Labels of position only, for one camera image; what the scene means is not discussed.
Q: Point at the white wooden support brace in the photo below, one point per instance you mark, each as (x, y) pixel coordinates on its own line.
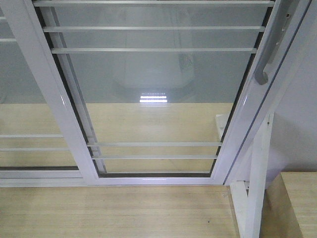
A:
(247, 179)

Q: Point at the white framed sliding glass door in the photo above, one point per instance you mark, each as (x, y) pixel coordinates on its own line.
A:
(147, 52)

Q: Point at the light plywood base platform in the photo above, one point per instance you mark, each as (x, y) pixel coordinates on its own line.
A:
(128, 211)

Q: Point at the fixed white framed glass panel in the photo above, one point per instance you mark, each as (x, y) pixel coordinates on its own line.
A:
(33, 151)

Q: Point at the plywood box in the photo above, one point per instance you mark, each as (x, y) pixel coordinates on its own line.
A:
(290, 206)

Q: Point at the grey metal door handle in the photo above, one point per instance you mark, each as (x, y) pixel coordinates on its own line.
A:
(275, 29)

